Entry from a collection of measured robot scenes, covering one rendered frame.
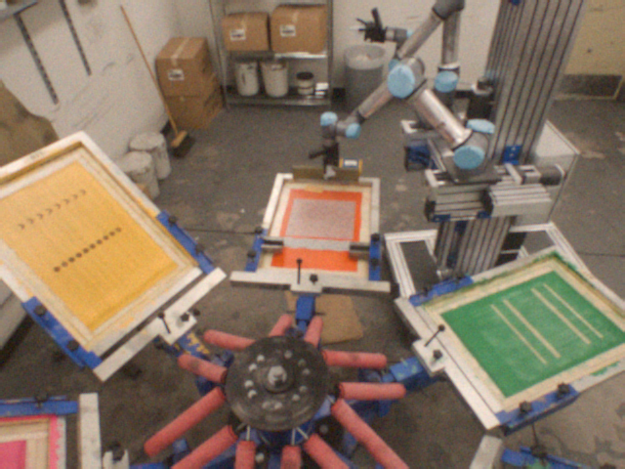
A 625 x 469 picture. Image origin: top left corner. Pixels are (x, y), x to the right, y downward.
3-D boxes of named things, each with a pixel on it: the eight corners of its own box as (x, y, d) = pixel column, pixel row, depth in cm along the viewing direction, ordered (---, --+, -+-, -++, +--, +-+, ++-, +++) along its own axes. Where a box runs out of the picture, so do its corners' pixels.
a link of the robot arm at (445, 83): (429, 103, 237) (433, 78, 227) (433, 92, 246) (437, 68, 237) (452, 106, 233) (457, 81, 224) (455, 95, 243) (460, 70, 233)
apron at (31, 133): (72, 180, 338) (2, 37, 267) (82, 181, 337) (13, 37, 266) (32, 227, 299) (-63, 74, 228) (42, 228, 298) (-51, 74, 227)
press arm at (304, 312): (301, 292, 191) (301, 284, 188) (314, 293, 190) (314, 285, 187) (295, 325, 178) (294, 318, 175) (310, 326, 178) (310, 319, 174)
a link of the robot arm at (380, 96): (419, 41, 190) (350, 108, 226) (410, 50, 183) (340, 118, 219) (437, 62, 191) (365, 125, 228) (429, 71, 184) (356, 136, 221)
